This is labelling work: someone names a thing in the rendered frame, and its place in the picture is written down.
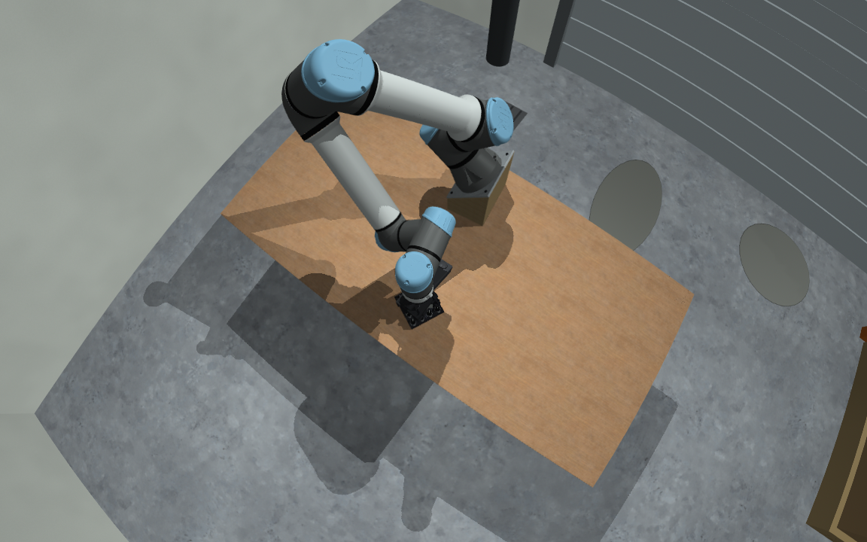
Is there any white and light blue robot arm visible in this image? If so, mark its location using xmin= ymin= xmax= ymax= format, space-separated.
xmin=281 ymin=39 xmax=513 ymax=303

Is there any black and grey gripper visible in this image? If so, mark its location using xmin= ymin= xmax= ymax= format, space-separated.
xmin=396 ymin=291 xmax=440 ymax=322

